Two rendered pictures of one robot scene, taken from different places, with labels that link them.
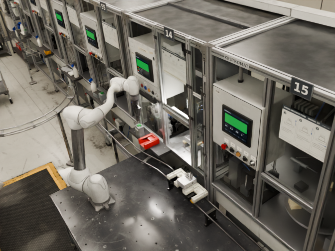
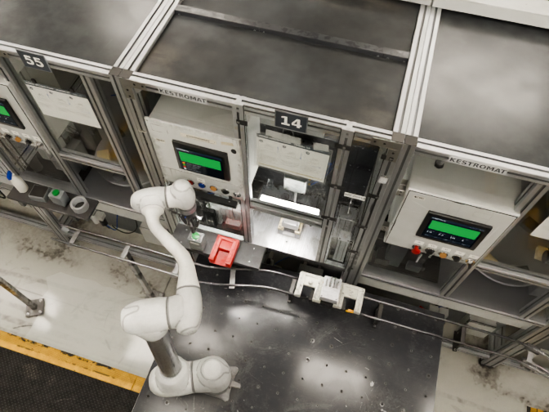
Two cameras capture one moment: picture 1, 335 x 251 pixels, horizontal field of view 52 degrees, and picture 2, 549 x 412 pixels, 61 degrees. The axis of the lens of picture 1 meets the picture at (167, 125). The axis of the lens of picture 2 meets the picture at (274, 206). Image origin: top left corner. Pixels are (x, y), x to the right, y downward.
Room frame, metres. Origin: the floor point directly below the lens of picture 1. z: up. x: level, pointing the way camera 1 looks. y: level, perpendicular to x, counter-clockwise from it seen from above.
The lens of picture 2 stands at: (1.56, 0.74, 3.30)
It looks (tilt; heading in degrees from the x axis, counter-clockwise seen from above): 59 degrees down; 318
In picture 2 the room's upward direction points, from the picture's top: 1 degrees clockwise
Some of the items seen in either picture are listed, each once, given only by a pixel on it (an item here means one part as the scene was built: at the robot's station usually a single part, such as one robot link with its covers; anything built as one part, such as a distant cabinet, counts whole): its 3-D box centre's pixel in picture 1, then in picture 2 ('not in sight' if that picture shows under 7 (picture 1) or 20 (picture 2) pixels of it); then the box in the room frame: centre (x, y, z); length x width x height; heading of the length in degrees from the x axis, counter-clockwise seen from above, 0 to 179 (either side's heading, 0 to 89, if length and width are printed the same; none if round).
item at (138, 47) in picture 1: (155, 64); (207, 143); (2.78, 0.06, 1.60); 0.42 x 0.29 x 0.46; 32
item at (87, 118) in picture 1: (89, 119); (185, 312); (2.25, 0.59, 1.44); 0.18 x 0.14 x 0.13; 147
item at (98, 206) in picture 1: (101, 200); (220, 379); (2.10, 0.61, 0.71); 0.22 x 0.18 x 0.06; 32
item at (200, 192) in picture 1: (186, 187); (328, 293); (2.03, -0.11, 0.84); 0.36 x 0.14 x 0.10; 32
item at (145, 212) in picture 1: (143, 219); (295, 366); (1.89, 0.26, 0.66); 1.50 x 1.06 x 0.04; 32
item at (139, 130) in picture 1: (140, 130); (198, 239); (2.71, 0.26, 0.97); 0.08 x 0.08 x 0.12; 32
